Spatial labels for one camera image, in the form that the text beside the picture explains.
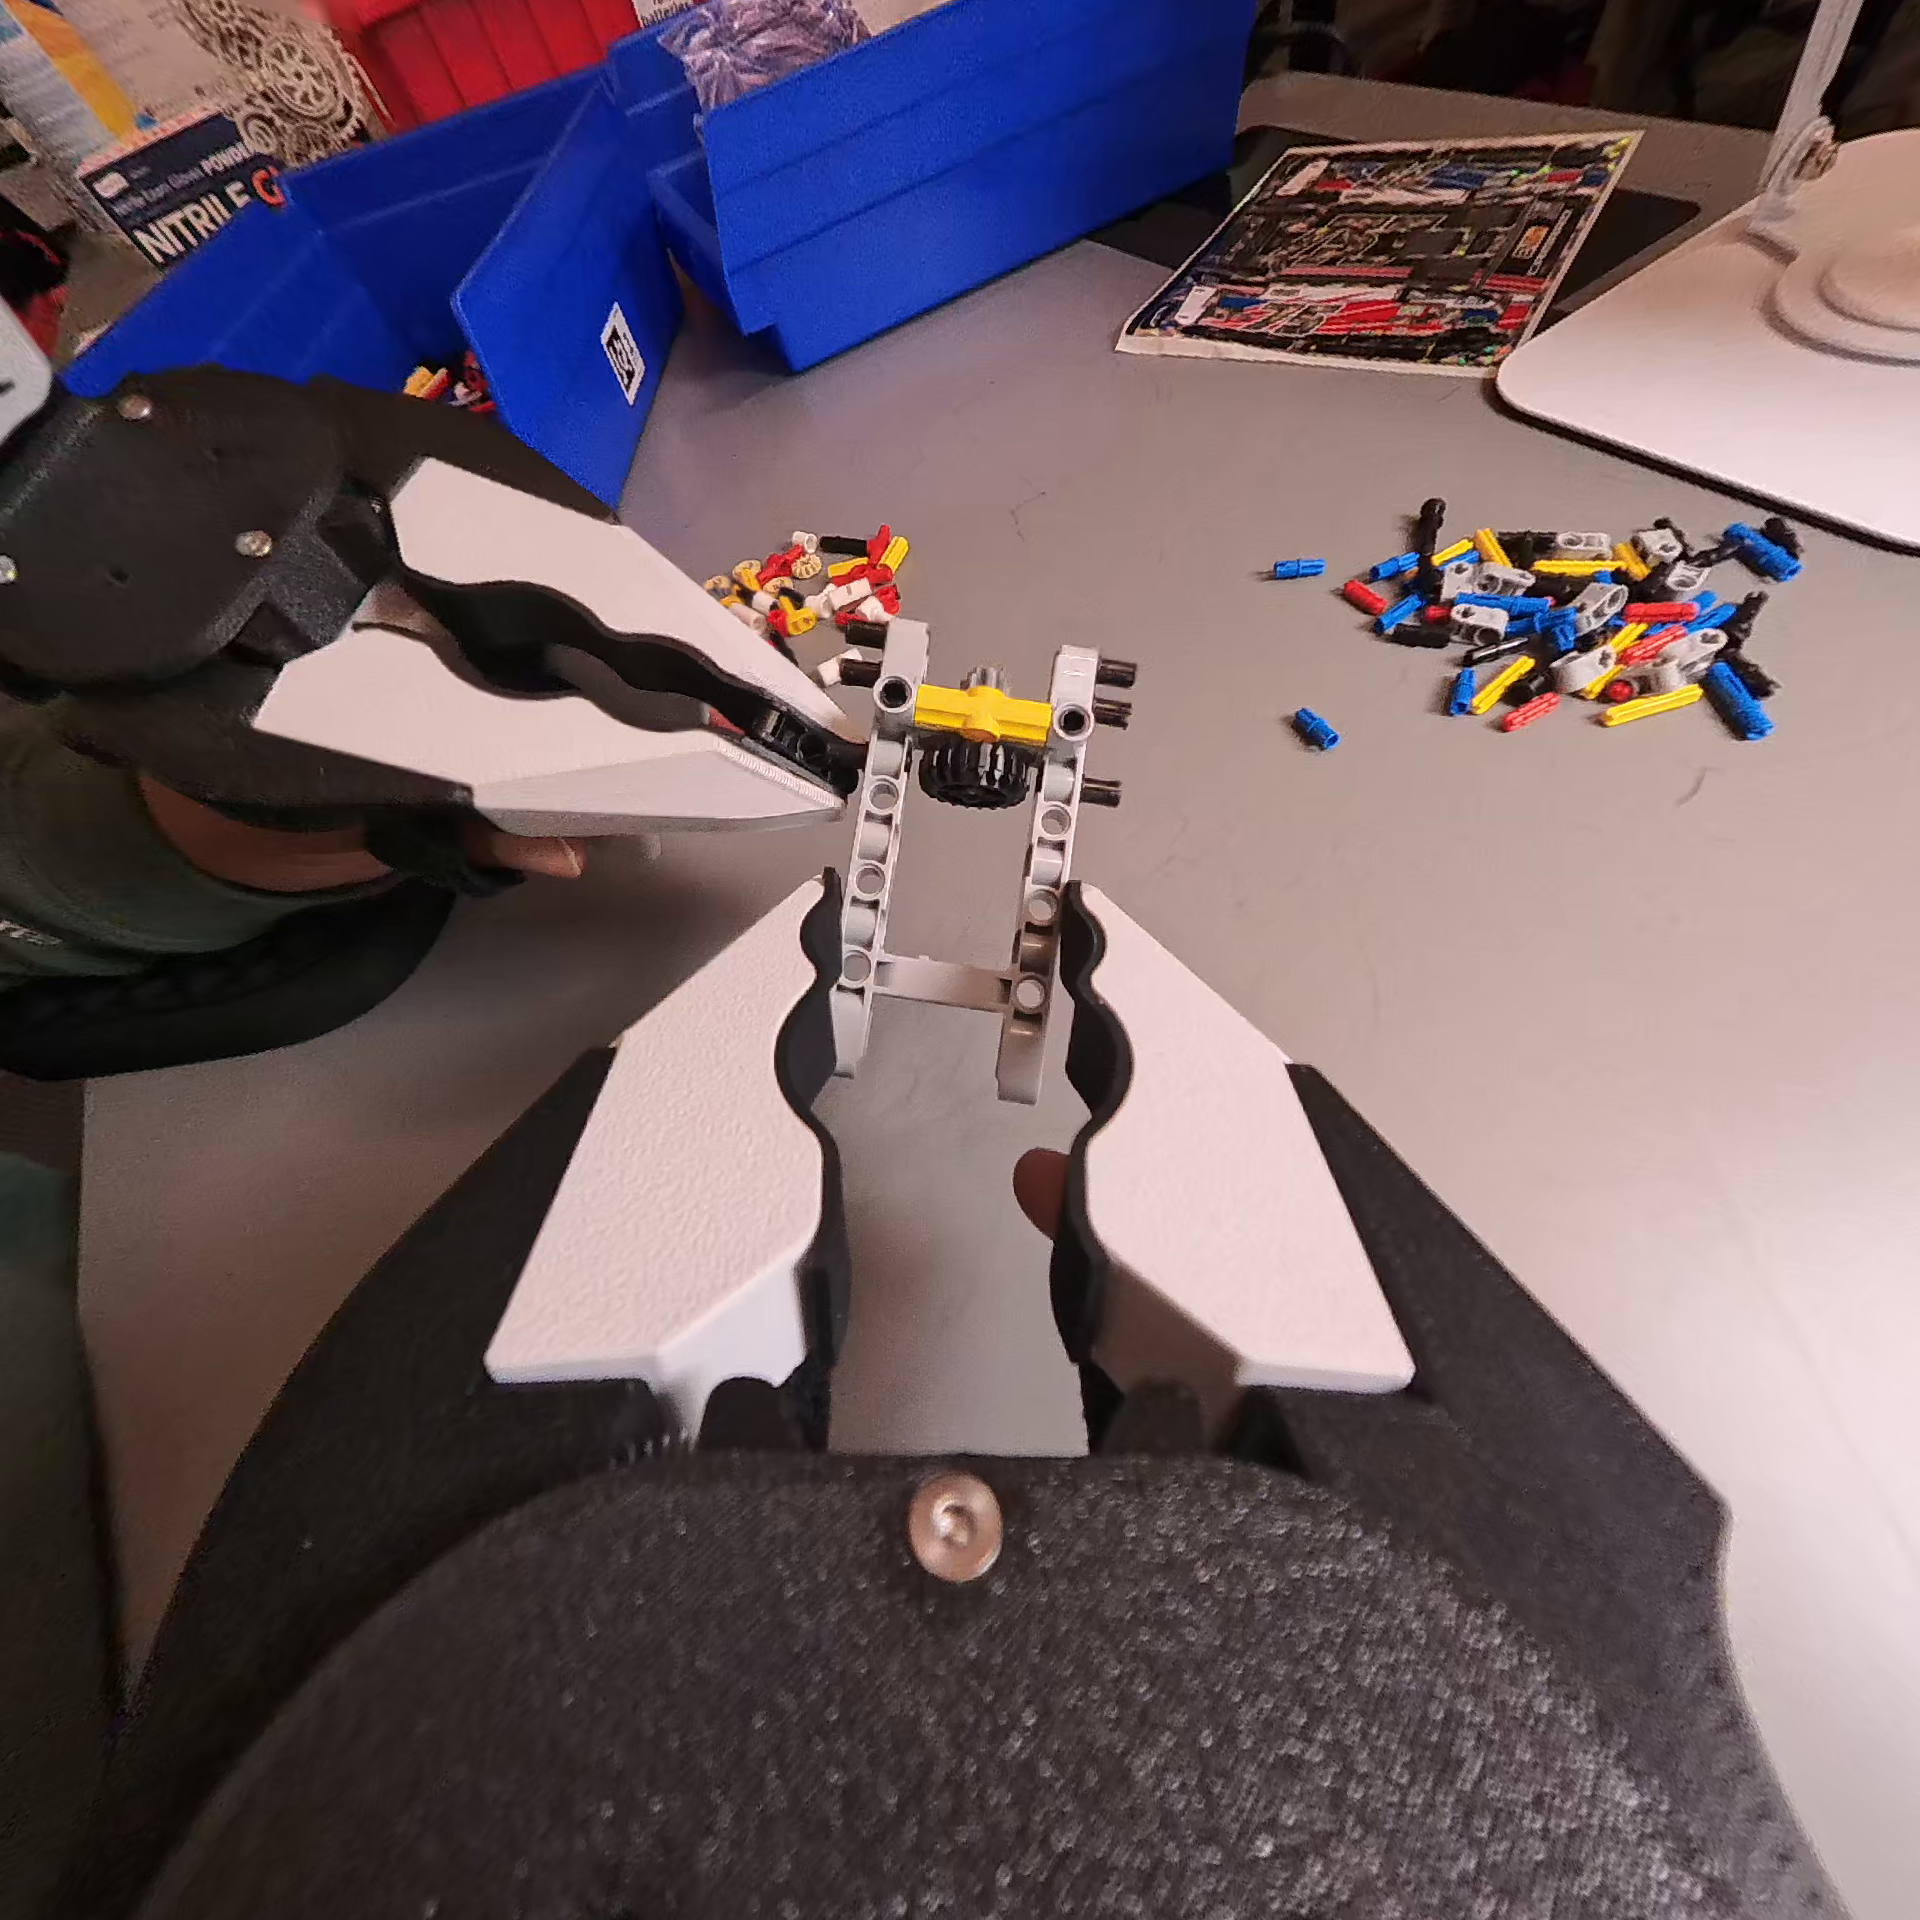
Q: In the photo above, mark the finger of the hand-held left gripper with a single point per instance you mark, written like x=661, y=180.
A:
x=555, y=553
x=492, y=757

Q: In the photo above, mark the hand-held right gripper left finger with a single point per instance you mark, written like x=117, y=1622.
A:
x=661, y=1204

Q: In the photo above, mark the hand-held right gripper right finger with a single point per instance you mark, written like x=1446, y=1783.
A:
x=1215, y=1204

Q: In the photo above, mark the black lego connector piece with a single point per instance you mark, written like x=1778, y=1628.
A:
x=800, y=740

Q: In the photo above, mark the grey yellow lego frame assembly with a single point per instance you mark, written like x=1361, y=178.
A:
x=987, y=719

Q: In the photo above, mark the person's left forearm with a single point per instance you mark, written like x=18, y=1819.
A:
x=94, y=903

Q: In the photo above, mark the small heap of lego pieces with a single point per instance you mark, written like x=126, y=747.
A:
x=450, y=384

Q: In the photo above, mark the pile of red white lego pieces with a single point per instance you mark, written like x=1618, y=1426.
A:
x=859, y=580

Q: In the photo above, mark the pile of blue yellow lego pieces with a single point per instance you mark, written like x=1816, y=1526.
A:
x=1560, y=615

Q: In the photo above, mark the lego instruction booklet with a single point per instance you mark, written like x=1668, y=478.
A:
x=1380, y=252

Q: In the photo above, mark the person's right hand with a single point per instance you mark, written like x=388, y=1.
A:
x=1042, y=1197

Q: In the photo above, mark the person's left hand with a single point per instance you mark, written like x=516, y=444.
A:
x=256, y=842

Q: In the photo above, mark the blue labelled storage bin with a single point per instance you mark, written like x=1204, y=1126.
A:
x=555, y=300

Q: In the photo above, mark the disposable glove box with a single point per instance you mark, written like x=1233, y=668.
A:
x=183, y=196

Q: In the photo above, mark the blue plastic storage bin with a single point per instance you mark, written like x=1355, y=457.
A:
x=379, y=228
x=965, y=162

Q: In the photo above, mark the colourful cardboard box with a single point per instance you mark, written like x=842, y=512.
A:
x=56, y=74

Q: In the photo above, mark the white sheet with gear print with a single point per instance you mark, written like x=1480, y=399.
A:
x=289, y=72

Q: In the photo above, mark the red plastic storage bin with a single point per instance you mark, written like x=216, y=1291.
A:
x=483, y=56

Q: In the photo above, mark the white stand base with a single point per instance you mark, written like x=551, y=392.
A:
x=1668, y=379

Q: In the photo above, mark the black mat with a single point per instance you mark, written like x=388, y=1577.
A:
x=1628, y=231

